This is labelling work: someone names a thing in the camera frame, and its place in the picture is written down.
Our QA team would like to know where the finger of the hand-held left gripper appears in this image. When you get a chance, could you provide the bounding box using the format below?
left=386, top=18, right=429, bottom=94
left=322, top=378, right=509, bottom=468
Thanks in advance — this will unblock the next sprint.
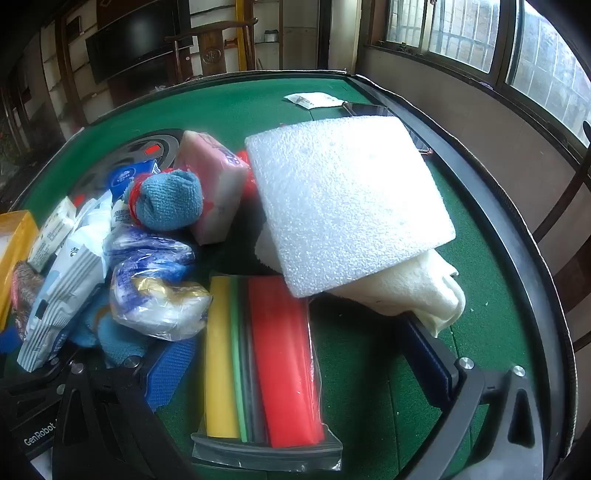
left=0, top=325, right=24, bottom=356

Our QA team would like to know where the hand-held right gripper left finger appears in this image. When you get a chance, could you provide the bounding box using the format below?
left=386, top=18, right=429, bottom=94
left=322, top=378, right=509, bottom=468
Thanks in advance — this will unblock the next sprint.
left=51, top=339, right=199, bottom=480

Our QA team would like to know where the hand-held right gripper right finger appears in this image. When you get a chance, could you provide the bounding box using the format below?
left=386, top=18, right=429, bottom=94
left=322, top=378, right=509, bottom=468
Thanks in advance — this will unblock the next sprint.
left=401, top=318, right=557, bottom=480

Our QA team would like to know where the yellow cardboard box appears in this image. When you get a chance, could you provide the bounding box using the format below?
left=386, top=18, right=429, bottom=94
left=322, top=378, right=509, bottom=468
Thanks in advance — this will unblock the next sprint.
left=0, top=210, right=40, bottom=326

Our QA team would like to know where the bag of coloured foam sheets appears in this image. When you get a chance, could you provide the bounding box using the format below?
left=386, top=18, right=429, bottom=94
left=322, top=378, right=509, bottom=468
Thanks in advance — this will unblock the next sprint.
left=191, top=274, right=345, bottom=472

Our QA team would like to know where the pink tissue pack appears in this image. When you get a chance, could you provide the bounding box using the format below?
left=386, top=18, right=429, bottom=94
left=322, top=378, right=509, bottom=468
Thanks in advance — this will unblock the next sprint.
left=174, top=130, right=251, bottom=245

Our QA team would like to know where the speckled scouring pad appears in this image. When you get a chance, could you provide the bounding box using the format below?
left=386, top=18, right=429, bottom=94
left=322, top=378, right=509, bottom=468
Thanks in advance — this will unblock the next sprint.
left=10, top=261, right=45, bottom=334

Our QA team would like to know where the flat blue cloth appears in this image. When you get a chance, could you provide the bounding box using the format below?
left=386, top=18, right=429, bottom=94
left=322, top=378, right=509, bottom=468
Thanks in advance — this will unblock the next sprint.
left=69, top=311, right=155, bottom=368

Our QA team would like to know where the white and blue wipes pack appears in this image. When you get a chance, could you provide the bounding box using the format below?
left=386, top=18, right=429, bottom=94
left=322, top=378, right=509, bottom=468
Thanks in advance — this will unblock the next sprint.
left=17, top=217, right=114, bottom=373

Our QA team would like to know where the cream towel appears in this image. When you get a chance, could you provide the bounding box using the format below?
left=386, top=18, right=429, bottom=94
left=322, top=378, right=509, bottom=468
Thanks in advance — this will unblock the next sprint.
left=255, top=225, right=465, bottom=339

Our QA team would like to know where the blue-white plastic bagged item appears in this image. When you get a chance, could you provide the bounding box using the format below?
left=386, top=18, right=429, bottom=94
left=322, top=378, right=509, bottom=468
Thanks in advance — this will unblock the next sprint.
left=109, top=261, right=213, bottom=343

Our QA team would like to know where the white printed tissue pack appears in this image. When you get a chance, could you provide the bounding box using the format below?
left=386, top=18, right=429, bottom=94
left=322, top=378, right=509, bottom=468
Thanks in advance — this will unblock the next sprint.
left=27, top=196, right=78, bottom=273

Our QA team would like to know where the blue microfiber cloth ball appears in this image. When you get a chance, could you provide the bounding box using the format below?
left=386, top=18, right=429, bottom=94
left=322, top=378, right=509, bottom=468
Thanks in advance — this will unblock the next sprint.
left=134, top=168, right=204, bottom=232

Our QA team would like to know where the white foam sheet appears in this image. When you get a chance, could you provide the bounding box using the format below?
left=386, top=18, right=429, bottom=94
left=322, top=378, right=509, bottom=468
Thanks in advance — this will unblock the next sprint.
left=244, top=115, right=458, bottom=299

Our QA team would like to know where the blue tissue box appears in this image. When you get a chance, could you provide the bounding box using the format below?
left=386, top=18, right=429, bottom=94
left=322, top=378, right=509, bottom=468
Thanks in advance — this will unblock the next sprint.
left=106, top=159, right=160, bottom=191

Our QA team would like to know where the black table centre disc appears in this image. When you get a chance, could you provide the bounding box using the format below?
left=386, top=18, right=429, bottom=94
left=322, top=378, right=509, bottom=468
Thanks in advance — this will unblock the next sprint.
left=69, top=128, right=186, bottom=197

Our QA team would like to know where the black smartphone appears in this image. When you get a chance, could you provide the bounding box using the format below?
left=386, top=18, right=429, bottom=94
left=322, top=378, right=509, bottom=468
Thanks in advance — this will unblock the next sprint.
left=342, top=103, right=433, bottom=157

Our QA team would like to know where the white paper packet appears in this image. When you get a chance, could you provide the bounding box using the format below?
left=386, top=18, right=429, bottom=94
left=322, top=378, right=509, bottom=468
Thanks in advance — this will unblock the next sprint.
left=283, top=92, right=343, bottom=110

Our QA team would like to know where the wooden chair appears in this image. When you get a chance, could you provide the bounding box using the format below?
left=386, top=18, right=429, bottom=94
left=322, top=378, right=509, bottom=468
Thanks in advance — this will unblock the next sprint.
left=165, top=17, right=259, bottom=86

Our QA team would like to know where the window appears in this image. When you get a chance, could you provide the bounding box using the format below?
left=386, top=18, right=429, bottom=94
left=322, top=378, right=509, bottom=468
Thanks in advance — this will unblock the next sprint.
left=382, top=0, right=591, bottom=146

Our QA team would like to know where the black television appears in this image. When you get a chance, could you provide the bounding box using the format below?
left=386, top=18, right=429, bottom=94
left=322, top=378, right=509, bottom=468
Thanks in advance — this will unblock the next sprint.
left=85, top=7, right=193, bottom=85

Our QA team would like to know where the yellow pole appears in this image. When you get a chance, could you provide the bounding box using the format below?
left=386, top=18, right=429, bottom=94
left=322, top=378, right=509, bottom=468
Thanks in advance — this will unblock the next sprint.
left=235, top=0, right=256, bottom=71

